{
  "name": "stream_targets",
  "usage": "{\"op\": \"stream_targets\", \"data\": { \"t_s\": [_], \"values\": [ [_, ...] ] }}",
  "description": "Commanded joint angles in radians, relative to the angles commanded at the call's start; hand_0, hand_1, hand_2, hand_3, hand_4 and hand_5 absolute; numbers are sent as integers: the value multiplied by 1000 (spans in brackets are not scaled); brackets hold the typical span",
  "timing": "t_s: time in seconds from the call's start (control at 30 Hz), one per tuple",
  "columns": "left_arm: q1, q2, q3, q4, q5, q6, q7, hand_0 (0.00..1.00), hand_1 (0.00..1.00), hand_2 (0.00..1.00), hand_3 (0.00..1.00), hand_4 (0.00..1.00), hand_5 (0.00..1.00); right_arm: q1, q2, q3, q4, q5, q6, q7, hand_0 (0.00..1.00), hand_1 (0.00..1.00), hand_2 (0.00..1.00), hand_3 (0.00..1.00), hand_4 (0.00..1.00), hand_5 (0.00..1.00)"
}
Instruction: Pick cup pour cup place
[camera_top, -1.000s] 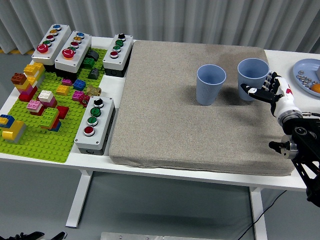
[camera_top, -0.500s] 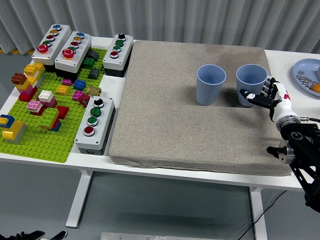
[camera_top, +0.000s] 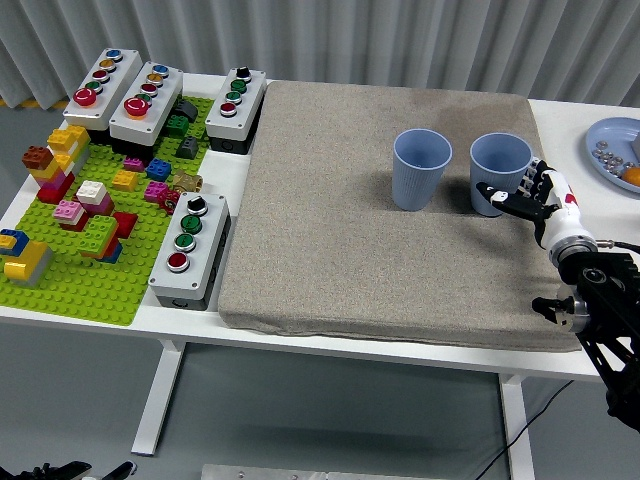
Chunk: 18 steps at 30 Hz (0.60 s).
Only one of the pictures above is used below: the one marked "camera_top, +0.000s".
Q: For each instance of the brown yellow red brick tower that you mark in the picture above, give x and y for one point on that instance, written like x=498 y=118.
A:
x=37 y=157

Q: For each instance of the five-button control box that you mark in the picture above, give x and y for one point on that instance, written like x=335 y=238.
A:
x=162 y=105
x=117 y=85

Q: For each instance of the brass valve fitting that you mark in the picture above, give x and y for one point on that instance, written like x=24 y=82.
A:
x=186 y=181

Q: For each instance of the small orange object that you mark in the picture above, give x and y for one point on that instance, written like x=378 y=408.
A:
x=632 y=175

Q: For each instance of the blue yellow brick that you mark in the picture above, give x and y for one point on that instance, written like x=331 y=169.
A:
x=15 y=237

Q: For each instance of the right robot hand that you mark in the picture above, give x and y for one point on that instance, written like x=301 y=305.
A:
x=565 y=222

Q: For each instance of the grey-brown cushion mat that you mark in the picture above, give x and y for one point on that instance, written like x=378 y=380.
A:
x=350 y=225

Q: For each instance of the dark grey sloped brick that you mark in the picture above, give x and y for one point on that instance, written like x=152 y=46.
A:
x=187 y=110

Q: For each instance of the four-button control box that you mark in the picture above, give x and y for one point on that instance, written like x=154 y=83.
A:
x=247 y=105
x=205 y=250

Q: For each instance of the white table leg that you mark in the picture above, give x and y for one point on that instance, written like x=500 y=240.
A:
x=160 y=395
x=517 y=430

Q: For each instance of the white pleated curtain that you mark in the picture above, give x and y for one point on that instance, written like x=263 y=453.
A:
x=325 y=35

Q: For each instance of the yellow grey brick stack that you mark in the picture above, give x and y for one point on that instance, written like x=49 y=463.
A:
x=30 y=257

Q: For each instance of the pink red brick stack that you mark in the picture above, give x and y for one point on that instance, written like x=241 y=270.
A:
x=69 y=211

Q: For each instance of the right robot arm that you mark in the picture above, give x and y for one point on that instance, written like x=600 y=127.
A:
x=605 y=285

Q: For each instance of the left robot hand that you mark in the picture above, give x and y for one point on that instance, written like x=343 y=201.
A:
x=55 y=472

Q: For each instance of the white pink brick stack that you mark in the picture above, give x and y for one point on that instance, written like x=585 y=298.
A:
x=92 y=191

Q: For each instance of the dark green brick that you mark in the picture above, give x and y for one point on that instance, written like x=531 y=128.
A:
x=177 y=125

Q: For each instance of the blue plate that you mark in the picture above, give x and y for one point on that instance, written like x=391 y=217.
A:
x=612 y=132

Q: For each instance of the yellow black floor tape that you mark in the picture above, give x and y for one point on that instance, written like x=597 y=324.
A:
x=30 y=102

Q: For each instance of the blue ribbed plastic cup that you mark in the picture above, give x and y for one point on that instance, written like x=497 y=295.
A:
x=415 y=185
x=487 y=172

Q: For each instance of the green orange blue brick stack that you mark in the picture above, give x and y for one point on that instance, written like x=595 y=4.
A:
x=97 y=232

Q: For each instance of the yellow white brick stack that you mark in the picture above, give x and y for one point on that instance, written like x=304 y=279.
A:
x=67 y=137

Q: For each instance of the green brick baseplate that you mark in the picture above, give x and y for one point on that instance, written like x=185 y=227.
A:
x=75 y=295

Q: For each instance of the small pink brick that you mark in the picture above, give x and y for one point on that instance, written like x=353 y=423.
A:
x=134 y=164

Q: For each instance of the magenta brick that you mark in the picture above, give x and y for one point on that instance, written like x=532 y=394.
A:
x=155 y=191

